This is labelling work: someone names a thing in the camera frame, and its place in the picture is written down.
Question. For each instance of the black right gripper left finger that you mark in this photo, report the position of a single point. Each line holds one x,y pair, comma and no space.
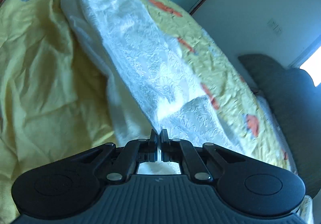
67,187

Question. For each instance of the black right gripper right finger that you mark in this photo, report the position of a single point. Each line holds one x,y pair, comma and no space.
247,185

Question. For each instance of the white embossed pants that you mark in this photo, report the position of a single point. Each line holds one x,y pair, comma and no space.
149,86

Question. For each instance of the yellow cartoon bed quilt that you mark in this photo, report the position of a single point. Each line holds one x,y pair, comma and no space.
53,97

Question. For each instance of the dark scalloped headboard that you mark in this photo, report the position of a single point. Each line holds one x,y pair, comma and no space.
295,102

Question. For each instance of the bright window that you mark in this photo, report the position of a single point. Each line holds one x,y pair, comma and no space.
313,67

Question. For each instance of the glossy white wardrobe door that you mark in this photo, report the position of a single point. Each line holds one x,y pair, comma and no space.
286,30

